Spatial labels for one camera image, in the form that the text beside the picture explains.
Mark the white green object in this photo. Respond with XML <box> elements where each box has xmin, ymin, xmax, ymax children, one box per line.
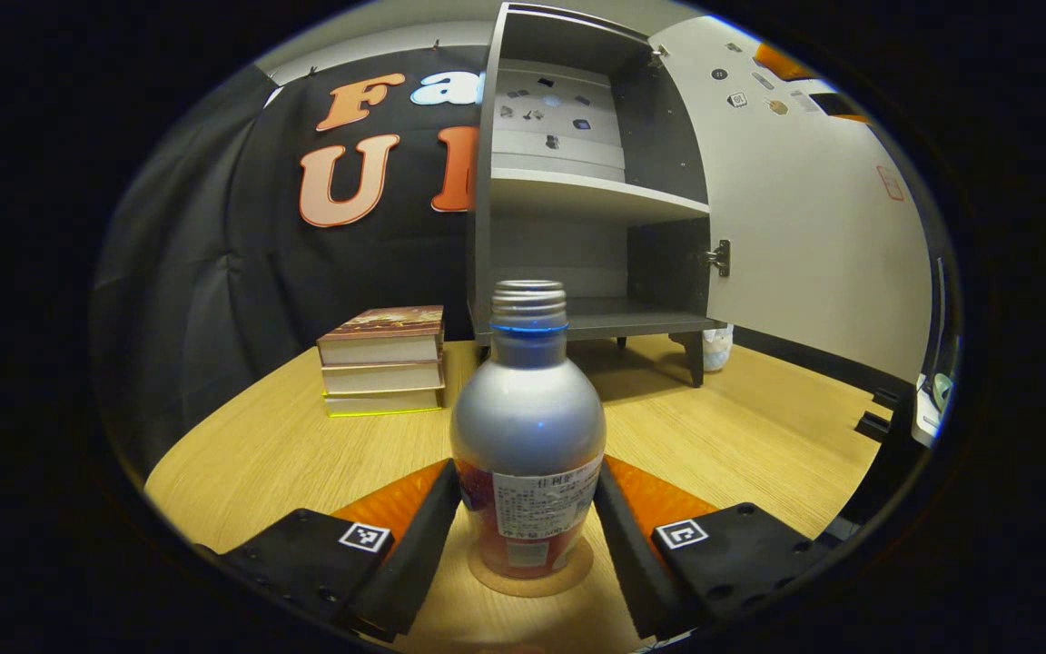
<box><xmin>913</xmin><ymin>372</ymin><xmax>952</xmax><ymax>448</ymax></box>

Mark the black backdrop cloth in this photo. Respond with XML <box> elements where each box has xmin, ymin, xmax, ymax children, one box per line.
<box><xmin>92</xmin><ymin>45</ymin><xmax>488</xmax><ymax>473</ymax></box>

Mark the grey cabinet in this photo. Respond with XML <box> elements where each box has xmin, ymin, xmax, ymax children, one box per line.
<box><xmin>467</xmin><ymin>2</ymin><xmax>728</xmax><ymax>389</ymax></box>

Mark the brown cover book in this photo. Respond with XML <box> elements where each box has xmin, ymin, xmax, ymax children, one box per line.
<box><xmin>317</xmin><ymin>305</ymin><xmax>446</xmax><ymax>367</ymax></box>

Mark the yellow edged book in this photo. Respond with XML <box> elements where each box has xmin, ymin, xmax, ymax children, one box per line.
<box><xmin>323</xmin><ymin>388</ymin><xmax>446</xmax><ymax>419</ymax></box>

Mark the black stand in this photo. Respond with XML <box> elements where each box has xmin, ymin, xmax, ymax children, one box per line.
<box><xmin>836</xmin><ymin>386</ymin><xmax>923</xmax><ymax>546</ymax></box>

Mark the thick plain book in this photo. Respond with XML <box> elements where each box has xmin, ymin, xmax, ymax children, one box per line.
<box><xmin>321</xmin><ymin>360</ymin><xmax>446</xmax><ymax>396</ymax></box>

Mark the white cabinet door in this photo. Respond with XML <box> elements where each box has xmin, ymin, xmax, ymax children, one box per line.
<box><xmin>648</xmin><ymin>14</ymin><xmax>934</xmax><ymax>384</ymax></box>

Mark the round brown coaster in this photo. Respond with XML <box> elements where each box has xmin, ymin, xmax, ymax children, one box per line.
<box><xmin>467</xmin><ymin>536</ymin><xmax>595</xmax><ymax>599</ymax></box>

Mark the silver bottle with red label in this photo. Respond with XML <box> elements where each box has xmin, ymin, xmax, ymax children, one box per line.
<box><xmin>449</xmin><ymin>280</ymin><xmax>607</xmax><ymax>580</ymax></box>

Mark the white crumpled object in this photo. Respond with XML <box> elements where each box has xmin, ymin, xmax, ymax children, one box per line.
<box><xmin>703</xmin><ymin>325</ymin><xmax>735</xmax><ymax>373</ymax></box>

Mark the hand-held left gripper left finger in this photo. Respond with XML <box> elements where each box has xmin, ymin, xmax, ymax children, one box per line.
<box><xmin>196</xmin><ymin>459</ymin><xmax>462</xmax><ymax>644</ymax></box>

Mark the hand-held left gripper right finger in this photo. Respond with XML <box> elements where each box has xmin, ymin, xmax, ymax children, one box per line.
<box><xmin>594</xmin><ymin>454</ymin><xmax>837</xmax><ymax>641</ymax></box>

